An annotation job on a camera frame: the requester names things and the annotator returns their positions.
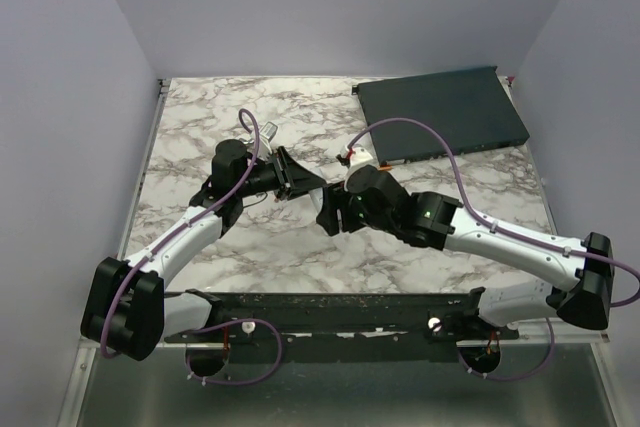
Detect white remote control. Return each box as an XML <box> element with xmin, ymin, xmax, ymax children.
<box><xmin>309</xmin><ymin>188</ymin><xmax>324</xmax><ymax>213</ymax></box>

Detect dark green flat electronics box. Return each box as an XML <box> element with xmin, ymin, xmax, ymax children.
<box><xmin>352</xmin><ymin>66</ymin><xmax>530</xmax><ymax>155</ymax></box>

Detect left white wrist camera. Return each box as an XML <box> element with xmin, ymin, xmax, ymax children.
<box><xmin>257</xmin><ymin>122</ymin><xmax>278</xmax><ymax>161</ymax></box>

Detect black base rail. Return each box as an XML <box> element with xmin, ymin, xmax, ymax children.
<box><xmin>164</xmin><ymin>289</ymin><xmax>519</xmax><ymax>364</ymax></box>

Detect aluminium extrusion rail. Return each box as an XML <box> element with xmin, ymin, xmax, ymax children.
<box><xmin>517</xmin><ymin>318</ymin><xmax>610</xmax><ymax>344</ymax></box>

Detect purple cable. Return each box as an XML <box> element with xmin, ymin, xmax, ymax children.
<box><xmin>99</xmin><ymin>107</ymin><xmax>261</xmax><ymax>359</ymax></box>
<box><xmin>347</xmin><ymin>117</ymin><xmax>640</xmax><ymax>308</ymax></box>

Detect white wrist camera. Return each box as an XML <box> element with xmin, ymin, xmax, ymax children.
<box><xmin>336</xmin><ymin>144</ymin><xmax>378</xmax><ymax>172</ymax></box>
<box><xmin>257</xmin><ymin>122</ymin><xmax>278</xmax><ymax>161</ymax></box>

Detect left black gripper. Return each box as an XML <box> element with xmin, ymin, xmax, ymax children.
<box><xmin>236</xmin><ymin>147</ymin><xmax>326</xmax><ymax>202</ymax></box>

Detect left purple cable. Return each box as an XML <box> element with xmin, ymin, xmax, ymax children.
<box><xmin>99</xmin><ymin>107</ymin><xmax>261</xmax><ymax>359</ymax></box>

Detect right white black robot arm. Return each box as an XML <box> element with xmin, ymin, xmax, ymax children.
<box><xmin>312</xmin><ymin>165</ymin><xmax>613</xmax><ymax>339</ymax></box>

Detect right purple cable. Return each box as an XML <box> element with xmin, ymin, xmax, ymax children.
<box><xmin>347</xmin><ymin>117</ymin><xmax>640</xmax><ymax>308</ymax></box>

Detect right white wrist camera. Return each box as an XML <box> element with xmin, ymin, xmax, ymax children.
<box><xmin>336</xmin><ymin>144</ymin><xmax>378</xmax><ymax>172</ymax></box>

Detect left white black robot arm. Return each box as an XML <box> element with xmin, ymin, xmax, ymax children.
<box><xmin>81</xmin><ymin>139</ymin><xmax>326</xmax><ymax>360</ymax></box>

